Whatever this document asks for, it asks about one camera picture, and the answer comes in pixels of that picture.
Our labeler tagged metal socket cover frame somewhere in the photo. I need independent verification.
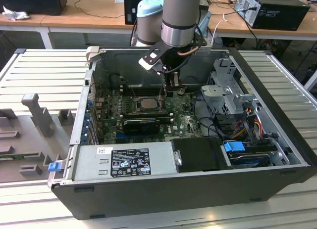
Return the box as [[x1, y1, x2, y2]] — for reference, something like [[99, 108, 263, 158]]
[[159, 90, 167, 113]]

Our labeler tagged CPU with silver top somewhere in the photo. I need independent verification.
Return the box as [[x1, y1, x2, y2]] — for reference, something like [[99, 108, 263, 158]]
[[137, 98, 161, 110]]

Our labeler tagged CPU socket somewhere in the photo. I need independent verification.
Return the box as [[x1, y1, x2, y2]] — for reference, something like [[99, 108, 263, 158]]
[[135, 96, 166, 113]]

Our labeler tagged pale blue teach pendant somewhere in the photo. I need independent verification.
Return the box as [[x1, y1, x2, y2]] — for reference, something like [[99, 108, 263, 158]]
[[197, 11, 212, 40]]

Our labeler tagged black RAM stick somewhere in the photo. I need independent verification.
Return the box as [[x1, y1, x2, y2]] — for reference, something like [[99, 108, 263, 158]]
[[121, 110, 171, 122]]

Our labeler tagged green motherboard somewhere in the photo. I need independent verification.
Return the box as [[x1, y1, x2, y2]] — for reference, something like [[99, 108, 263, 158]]
[[95, 87, 206, 144]]

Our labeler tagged small black computer tower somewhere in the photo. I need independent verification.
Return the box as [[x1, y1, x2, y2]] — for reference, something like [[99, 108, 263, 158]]
[[124, 0, 140, 26]]

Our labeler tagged wooden desk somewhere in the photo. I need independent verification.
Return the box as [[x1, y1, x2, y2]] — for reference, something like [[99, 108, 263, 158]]
[[0, 0, 138, 49], [207, 0, 317, 42]]

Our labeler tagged grey metal drive cage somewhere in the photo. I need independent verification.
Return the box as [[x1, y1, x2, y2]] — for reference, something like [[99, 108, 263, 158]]
[[200, 57, 261, 116]]

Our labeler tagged black graphics card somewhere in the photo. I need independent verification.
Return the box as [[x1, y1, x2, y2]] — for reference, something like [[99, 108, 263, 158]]
[[123, 119, 160, 135]]

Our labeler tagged black plastic shroud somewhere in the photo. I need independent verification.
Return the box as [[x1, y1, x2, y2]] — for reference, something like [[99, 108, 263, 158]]
[[170, 137, 233, 173]]

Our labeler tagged blue disk carrier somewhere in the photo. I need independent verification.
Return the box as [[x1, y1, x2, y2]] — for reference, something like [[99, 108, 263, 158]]
[[222, 141, 246, 155]]

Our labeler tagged black desktop computer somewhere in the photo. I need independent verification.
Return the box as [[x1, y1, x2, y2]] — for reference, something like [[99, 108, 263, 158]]
[[234, 0, 311, 32]]

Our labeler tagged hard disk drive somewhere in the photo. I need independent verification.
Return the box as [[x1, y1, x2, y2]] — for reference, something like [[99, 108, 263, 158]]
[[228, 151, 271, 169]]

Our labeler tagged grey power supply unit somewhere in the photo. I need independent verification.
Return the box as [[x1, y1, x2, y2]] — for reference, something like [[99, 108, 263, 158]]
[[73, 141, 178, 182]]

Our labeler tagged open black PC case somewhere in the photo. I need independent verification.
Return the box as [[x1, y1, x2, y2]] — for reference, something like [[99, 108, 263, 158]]
[[47, 46, 317, 221]]

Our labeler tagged large black box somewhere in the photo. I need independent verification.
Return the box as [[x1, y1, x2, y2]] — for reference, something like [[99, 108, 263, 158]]
[[0, 0, 68, 16]]

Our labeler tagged crumpled white paper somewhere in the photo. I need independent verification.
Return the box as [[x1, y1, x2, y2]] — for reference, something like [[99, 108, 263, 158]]
[[2, 5, 30, 21]]

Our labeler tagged grey parts rack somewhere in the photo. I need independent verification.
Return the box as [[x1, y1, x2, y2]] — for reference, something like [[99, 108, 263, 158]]
[[0, 92, 77, 184]]

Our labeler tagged green RAM stick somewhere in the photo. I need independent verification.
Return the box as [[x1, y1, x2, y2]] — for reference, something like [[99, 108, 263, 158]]
[[0, 153, 26, 162]]

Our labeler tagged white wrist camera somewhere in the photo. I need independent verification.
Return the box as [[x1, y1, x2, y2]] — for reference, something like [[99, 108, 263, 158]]
[[138, 47, 166, 75]]

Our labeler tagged white cable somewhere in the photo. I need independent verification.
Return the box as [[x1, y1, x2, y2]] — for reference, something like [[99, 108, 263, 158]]
[[205, 12, 228, 46]]

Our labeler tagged black internal cable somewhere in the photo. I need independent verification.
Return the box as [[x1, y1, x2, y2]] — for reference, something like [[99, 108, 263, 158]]
[[192, 90, 223, 138]]

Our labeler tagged grey case handle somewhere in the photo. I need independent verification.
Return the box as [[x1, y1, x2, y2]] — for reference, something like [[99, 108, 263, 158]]
[[85, 46, 100, 64]]

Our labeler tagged thin black desk cable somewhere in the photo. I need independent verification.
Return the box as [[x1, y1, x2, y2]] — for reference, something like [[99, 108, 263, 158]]
[[73, 0, 125, 18]]

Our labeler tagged yellow red wire bundle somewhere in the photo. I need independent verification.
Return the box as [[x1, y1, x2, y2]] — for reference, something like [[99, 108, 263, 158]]
[[232, 120, 264, 141]]

